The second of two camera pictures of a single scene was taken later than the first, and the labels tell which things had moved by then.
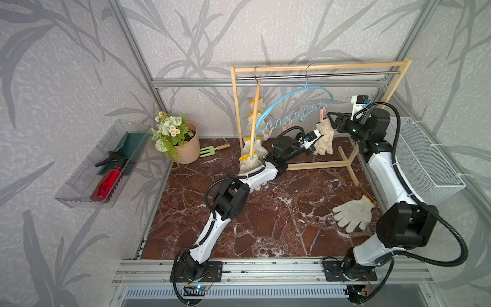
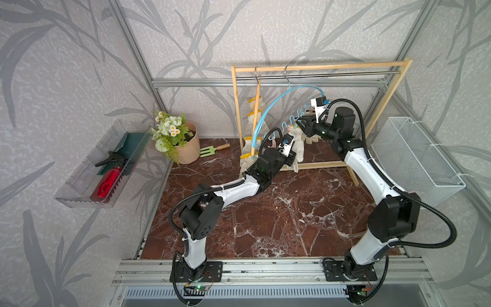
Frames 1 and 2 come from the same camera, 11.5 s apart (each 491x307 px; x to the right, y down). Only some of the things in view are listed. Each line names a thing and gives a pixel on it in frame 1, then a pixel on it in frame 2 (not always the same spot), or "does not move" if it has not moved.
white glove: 353,212 -> 298,145
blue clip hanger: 303,87 -> 291,119
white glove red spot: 261,127 does not move
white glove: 260,150 does not move
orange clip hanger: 256,116 does not move
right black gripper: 344,118 -> 310,122
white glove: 261,105 does not move
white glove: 247,164 does not move
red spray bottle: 109,182 does not move
